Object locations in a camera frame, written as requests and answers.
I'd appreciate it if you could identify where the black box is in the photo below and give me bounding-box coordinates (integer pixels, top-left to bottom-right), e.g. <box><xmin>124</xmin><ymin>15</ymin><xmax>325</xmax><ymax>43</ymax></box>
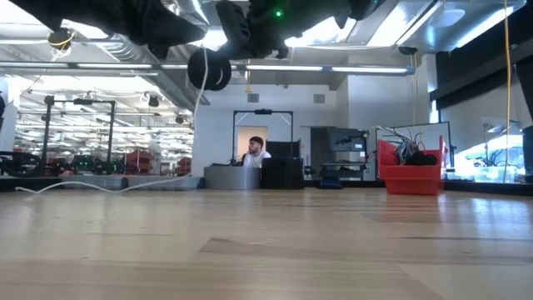
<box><xmin>261</xmin><ymin>157</ymin><xmax>306</xmax><ymax>190</ymax></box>

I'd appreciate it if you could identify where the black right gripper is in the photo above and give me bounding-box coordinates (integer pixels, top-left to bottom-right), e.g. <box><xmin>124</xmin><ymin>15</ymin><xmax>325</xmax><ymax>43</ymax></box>
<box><xmin>215</xmin><ymin>0</ymin><xmax>376</xmax><ymax>60</ymax></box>

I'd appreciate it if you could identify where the black gantry frame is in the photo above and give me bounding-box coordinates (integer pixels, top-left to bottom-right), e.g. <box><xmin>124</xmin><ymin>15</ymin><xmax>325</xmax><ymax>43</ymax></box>
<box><xmin>40</xmin><ymin>94</ymin><xmax>117</xmax><ymax>168</ymax></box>

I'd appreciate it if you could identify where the yellow hanging cord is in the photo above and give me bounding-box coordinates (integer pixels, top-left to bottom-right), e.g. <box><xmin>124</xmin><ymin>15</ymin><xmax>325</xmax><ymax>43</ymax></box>
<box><xmin>244</xmin><ymin>57</ymin><xmax>254</xmax><ymax>94</ymax></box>

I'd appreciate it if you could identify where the red storage bin rack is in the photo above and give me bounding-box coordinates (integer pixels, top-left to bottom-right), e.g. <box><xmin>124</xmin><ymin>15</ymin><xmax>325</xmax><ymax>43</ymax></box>
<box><xmin>123</xmin><ymin>148</ymin><xmax>156</xmax><ymax>176</ymax></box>

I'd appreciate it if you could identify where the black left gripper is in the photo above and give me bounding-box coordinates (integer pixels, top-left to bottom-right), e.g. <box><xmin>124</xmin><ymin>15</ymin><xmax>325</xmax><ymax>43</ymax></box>
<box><xmin>7</xmin><ymin>0</ymin><xmax>208</xmax><ymax>60</ymax></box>

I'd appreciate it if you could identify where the grey tray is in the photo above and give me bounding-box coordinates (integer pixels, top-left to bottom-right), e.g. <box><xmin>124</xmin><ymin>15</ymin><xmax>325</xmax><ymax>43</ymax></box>
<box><xmin>203</xmin><ymin>166</ymin><xmax>262</xmax><ymax>191</ymax></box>

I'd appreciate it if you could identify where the black cord spool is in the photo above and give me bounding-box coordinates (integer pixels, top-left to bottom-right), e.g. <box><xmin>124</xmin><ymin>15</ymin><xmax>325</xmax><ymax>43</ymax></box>
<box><xmin>187</xmin><ymin>47</ymin><xmax>233</xmax><ymax>93</ymax></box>

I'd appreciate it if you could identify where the long ceiling light strip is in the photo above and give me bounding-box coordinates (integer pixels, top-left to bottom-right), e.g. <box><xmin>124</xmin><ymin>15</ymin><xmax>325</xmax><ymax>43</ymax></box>
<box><xmin>0</xmin><ymin>60</ymin><xmax>417</xmax><ymax>78</ymax></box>

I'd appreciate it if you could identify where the black monitor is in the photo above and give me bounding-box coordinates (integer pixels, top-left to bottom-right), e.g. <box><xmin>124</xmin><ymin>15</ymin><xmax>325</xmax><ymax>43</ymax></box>
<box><xmin>326</xmin><ymin>127</ymin><xmax>371</xmax><ymax>154</ymax></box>

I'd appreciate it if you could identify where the white ceiling disc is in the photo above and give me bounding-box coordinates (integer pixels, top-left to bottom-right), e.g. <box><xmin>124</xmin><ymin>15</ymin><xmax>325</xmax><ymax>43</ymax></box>
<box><xmin>427</xmin><ymin>7</ymin><xmax>467</xmax><ymax>29</ymax></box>

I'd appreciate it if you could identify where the grey open tool case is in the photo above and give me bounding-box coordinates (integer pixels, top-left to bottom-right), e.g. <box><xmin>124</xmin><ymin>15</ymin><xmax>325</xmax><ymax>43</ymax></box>
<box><xmin>60</xmin><ymin>173</ymin><xmax>204</xmax><ymax>192</ymax></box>

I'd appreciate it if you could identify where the red plastic bin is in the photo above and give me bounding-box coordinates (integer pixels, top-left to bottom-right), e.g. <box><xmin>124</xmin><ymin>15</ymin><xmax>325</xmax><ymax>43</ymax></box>
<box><xmin>376</xmin><ymin>134</ymin><xmax>446</xmax><ymax>197</ymax></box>

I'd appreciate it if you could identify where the person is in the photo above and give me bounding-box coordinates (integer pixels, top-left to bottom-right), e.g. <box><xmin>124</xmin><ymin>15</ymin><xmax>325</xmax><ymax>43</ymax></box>
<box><xmin>242</xmin><ymin>135</ymin><xmax>273</xmax><ymax>169</ymax></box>

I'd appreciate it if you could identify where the yellow cable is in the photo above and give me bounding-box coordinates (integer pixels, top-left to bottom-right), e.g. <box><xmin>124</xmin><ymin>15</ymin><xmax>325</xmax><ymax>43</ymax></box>
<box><xmin>502</xmin><ymin>0</ymin><xmax>513</xmax><ymax>184</ymax></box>

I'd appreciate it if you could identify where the black frame with camera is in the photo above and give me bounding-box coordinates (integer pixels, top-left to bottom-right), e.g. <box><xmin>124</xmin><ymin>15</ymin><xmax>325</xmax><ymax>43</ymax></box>
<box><xmin>231</xmin><ymin>108</ymin><xmax>295</xmax><ymax>168</ymax></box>

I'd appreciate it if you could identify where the white cord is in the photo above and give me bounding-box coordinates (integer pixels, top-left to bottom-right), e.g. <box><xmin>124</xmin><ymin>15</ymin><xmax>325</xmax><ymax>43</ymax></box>
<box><xmin>15</xmin><ymin>47</ymin><xmax>209</xmax><ymax>195</ymax></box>

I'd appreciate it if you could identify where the multicoloured cable bundle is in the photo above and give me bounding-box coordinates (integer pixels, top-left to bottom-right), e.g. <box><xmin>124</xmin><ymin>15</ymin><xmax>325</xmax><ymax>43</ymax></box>
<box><xmin>373</xmin><ymin>124</ymin><xmax>439</xmax><ymax>167</ymax></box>

